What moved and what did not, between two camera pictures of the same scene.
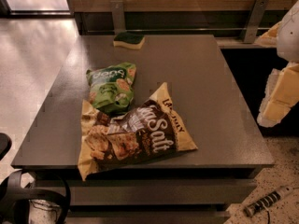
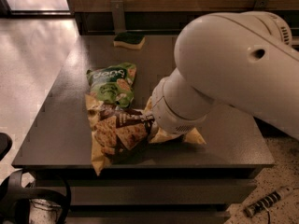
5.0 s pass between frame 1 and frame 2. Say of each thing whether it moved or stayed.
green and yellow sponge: stayed
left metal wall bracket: stayed
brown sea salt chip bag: moved
